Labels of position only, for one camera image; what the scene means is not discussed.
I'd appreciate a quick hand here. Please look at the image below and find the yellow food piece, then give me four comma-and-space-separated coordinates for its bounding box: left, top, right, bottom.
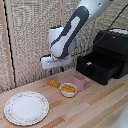
46, 78, 62, 89

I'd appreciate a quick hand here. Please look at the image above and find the yellow food in bowl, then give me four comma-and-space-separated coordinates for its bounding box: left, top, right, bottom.
61, 84, 77, 94

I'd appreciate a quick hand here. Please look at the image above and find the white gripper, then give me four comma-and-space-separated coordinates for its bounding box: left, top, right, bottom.
40, 54, 72, 77

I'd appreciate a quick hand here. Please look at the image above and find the small white bowl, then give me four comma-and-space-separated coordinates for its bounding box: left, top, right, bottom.
59, 82, 78, 99

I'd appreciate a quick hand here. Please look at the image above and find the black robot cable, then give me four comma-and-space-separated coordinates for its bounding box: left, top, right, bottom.
71, 2, 128, 58

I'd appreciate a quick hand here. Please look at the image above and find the pink mug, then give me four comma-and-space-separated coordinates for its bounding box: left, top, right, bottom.
72, 73, 91, 92

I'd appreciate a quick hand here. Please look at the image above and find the black air fryer drawer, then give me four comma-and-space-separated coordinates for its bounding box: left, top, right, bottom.
75, 51, 123, 86

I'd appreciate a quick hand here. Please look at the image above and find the white floral rim plate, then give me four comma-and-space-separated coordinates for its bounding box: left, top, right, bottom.
3, 90, 51, 127

